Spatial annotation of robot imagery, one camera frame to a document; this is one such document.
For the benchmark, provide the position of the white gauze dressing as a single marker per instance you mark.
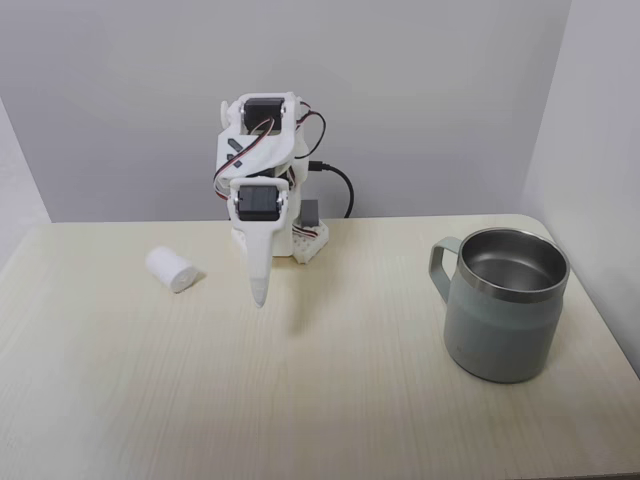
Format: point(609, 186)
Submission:
point(172, 270)

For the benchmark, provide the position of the grey-green steel mug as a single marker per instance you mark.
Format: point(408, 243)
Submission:
point(500, 335)

